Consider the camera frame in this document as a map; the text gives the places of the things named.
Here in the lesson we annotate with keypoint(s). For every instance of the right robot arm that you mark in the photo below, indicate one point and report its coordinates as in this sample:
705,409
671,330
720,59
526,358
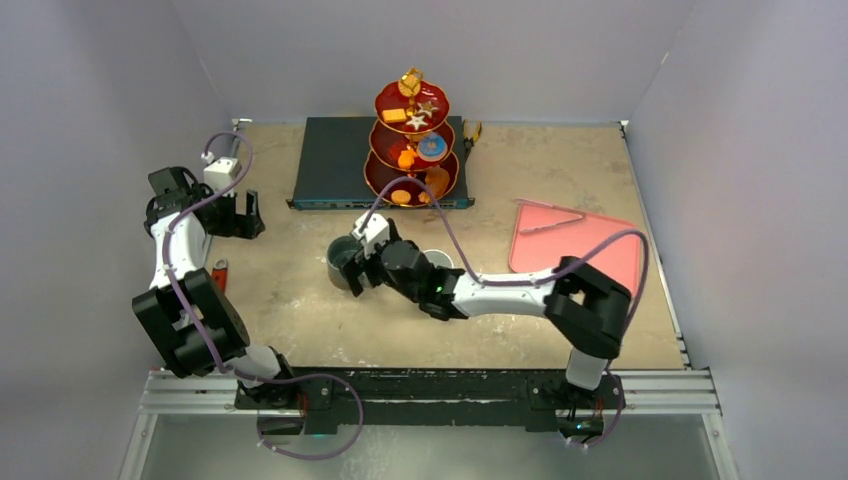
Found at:
588,308

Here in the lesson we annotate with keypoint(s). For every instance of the white iced star cookie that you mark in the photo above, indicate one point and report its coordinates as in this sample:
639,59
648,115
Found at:
417,122

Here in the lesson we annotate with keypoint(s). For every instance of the square yellow biscuit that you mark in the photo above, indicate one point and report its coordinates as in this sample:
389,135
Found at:
394,115

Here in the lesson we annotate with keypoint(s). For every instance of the red three-tier cake stand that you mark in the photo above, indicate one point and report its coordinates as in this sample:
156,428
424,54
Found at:
411,139

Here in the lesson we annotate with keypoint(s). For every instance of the red handled adjustable wrench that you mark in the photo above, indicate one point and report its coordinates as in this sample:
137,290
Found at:
219,273

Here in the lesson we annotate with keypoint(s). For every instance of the round biscuit tray corner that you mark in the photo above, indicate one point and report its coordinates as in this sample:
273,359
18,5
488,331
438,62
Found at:
409,85

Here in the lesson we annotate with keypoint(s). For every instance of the brown baked bread piece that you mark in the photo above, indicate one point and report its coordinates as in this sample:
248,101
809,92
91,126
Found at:
438,181

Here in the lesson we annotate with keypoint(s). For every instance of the grey ceramic mug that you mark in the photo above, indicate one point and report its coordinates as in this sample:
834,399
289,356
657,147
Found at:
344,254

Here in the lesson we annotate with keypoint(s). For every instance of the aluminium frame rail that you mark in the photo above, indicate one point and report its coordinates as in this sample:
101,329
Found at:
645,392

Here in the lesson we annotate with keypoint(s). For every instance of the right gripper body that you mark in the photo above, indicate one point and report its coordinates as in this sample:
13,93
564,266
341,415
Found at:
365,267

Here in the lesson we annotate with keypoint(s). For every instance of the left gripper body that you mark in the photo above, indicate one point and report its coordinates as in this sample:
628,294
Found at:
222,218

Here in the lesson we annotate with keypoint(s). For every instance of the blue frosted donut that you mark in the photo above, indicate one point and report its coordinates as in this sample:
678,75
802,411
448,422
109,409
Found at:
432,148

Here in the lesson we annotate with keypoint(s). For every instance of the orange fish shaped cake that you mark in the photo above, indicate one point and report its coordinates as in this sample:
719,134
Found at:
407,158

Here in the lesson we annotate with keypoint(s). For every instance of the dark network switch box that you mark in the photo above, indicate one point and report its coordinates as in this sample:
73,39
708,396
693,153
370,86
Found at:
341,164

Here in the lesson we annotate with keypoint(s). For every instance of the pink serving tray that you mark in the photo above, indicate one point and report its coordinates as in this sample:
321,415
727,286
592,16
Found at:
621,260

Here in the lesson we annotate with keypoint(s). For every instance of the brown centred star cookie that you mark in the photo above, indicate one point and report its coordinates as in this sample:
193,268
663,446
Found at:
427,109

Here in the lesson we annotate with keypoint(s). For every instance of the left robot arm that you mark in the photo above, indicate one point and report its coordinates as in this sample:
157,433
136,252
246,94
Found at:
185,312

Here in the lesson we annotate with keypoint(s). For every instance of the white ceramic mug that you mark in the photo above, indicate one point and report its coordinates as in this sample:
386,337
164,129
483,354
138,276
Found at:
439,258

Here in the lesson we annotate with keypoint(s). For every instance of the round biscuit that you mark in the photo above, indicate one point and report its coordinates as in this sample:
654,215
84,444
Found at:
401,197

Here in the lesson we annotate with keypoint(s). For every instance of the pink silicone metal tongs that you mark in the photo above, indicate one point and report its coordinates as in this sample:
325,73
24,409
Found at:
536,216

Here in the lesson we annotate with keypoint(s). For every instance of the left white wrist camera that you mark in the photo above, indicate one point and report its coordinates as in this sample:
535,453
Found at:
219,173

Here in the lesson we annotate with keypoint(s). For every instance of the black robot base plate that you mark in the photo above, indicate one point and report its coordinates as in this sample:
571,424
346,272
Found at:
538,400

